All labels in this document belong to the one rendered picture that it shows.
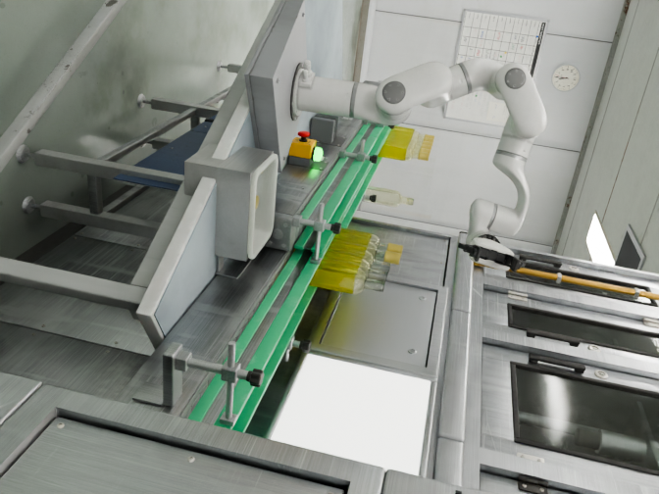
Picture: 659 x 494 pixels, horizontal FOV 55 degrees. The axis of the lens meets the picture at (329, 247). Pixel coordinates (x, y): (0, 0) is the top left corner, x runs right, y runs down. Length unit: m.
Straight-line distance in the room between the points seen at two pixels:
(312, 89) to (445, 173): 6.17
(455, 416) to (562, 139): 6.41
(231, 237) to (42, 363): 0.54
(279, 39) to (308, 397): 0.85
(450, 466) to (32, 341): 1.03
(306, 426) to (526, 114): 0.93
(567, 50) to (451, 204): 2.14
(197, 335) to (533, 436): 0.81
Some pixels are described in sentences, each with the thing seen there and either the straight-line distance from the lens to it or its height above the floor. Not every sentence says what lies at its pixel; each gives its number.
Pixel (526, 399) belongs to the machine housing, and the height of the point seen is 1.55.
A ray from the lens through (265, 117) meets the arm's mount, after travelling 1.60.
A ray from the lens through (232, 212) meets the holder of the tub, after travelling 1.47.
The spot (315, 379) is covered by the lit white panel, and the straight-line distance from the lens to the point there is 1.54.
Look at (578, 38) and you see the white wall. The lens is 7.57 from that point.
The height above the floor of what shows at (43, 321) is 0.31.
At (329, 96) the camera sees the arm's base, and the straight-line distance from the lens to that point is 1.73.
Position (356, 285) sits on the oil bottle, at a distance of 1.68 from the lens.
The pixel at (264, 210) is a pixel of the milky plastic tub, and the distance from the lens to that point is 1.62.
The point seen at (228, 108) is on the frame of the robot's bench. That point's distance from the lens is 1.68.
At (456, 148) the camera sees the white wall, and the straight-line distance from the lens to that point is 7.75.
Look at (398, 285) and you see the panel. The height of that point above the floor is 1.17.
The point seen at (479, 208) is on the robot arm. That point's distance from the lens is 1.75.
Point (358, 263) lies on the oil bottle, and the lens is 1.74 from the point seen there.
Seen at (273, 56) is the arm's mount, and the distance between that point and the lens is 1.58.
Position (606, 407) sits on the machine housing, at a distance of 1.80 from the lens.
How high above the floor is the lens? 1.24
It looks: 9 degrees down
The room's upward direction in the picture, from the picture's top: 101 degrees clockwise
